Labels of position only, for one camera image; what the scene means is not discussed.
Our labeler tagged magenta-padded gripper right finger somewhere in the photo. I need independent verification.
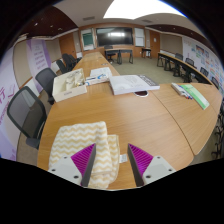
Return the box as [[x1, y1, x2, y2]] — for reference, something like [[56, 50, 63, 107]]
[[127, 143, 177, 188]]

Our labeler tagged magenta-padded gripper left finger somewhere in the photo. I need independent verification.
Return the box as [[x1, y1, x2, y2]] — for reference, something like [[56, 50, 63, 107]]
[[48, 143, 97, 188]]

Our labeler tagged cream zigzag pattern towel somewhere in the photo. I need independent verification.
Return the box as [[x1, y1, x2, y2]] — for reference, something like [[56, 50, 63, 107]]
[[48, 121, 129, 190]]

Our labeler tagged large black mesh office chair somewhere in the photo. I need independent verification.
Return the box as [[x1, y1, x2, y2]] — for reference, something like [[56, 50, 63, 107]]
[[6, 85, 48, 150]]

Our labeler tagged row of black chairs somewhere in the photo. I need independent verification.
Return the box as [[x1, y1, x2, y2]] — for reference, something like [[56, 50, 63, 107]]
[[174, 52, 224, 159]]

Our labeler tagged white open cardboard box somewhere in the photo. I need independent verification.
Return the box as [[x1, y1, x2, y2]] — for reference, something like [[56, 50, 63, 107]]
[[51, 68, 88, 103]]

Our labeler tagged white marker pen pack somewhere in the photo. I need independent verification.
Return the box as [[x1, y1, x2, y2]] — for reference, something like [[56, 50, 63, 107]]
[[170, 82, 194, 100]]

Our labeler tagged green folder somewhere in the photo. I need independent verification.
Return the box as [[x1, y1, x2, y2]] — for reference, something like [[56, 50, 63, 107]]
[[179, 83, 211, 111]]

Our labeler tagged white booklet stack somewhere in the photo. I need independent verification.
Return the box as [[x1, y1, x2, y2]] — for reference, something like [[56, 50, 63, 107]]
[[109, 74, 161, 96]]

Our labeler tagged white printed paper sheet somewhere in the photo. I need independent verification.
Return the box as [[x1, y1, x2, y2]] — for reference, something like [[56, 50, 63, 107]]
[[85, 66, 114, 86]]

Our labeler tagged group of black office chairs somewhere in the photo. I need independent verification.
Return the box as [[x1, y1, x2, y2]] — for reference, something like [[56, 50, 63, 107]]
[[55, 53, 83, 75]]

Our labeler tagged long row of wooden tables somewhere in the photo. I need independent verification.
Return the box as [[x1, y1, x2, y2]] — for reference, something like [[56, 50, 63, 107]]
[[156, 51, 214, 84]]

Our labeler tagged small dark side desk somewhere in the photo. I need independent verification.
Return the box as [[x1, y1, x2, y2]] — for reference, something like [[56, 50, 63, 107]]
[[141, 47, 153, 59]]

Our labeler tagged dark front desk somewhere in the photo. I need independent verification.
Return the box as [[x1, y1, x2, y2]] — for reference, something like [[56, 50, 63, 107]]
[[104, 45, 135, 65]]

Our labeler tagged wooden door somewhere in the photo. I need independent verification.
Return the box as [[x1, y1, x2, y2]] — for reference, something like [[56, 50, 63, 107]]
[[59, 32, 78, 59], [149, 29, 161, 51]]

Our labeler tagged whiteboard with green panel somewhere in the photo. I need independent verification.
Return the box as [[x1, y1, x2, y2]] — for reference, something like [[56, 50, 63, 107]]
[[80, 28, 96, 52]]

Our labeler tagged plain white whiteboard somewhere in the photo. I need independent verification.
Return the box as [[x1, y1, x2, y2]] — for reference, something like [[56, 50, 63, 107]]
[[133, 27, 146, 48]]

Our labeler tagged large ceiling light panel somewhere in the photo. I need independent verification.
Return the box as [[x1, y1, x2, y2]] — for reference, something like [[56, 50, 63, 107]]
[[103, 0, 186, 20]]

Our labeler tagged purple wall banner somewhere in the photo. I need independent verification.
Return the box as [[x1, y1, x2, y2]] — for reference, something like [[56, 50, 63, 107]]
[[25, 38, 53, 94]]

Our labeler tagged colourful wall poster collage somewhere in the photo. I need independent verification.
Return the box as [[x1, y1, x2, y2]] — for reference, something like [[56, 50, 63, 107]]
[[182, 36, 224, 88]]

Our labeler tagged large black wall screen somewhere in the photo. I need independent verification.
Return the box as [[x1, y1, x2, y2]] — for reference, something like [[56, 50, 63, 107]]
[[95, 26, 134, 48]]

